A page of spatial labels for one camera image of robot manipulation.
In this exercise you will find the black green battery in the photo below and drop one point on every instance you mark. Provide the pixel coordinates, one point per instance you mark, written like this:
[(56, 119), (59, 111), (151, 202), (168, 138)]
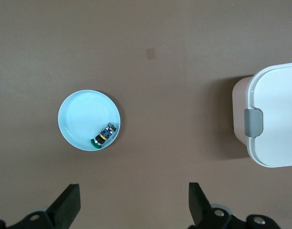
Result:
[(104, 136)]

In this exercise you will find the white lidded lunch box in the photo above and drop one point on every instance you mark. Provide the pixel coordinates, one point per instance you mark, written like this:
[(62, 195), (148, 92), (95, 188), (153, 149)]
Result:
[(276, 114)]

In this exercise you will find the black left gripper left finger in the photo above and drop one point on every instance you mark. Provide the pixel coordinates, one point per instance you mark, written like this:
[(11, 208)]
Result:
[(64, 207)]

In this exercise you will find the light blue round plate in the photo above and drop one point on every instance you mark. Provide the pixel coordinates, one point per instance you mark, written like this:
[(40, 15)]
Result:
[(86, 114)]

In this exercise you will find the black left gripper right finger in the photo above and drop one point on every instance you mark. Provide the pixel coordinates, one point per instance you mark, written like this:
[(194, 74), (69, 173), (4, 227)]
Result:
[(203, 210)]

